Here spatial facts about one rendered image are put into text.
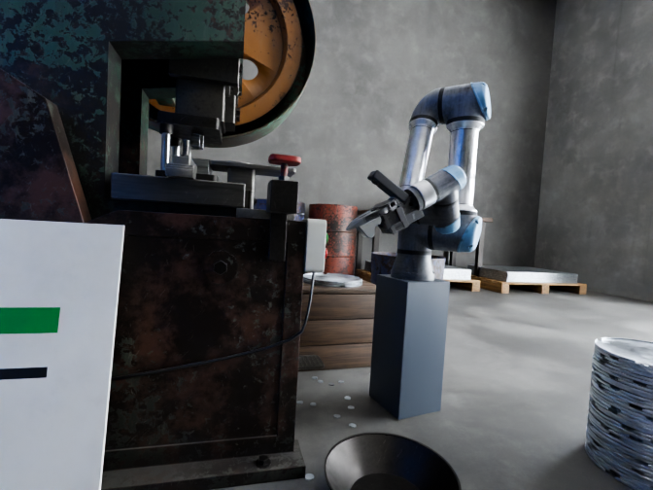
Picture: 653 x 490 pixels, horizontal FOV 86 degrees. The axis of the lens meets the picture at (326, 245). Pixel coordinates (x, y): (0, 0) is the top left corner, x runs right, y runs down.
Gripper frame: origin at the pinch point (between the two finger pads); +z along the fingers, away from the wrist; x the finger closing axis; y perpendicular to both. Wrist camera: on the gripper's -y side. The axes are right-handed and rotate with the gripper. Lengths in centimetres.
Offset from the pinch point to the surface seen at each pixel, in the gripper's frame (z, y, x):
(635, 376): -43, 64, -25
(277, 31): -26, -74, 62
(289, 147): -76, -63, 355
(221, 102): 13, -45, 18
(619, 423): -36, 75, -23
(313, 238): 10.8, -1.8, -3.1
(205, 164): 25.3, -31.5, 17.6
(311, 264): 14.2, 3.8, -3.2
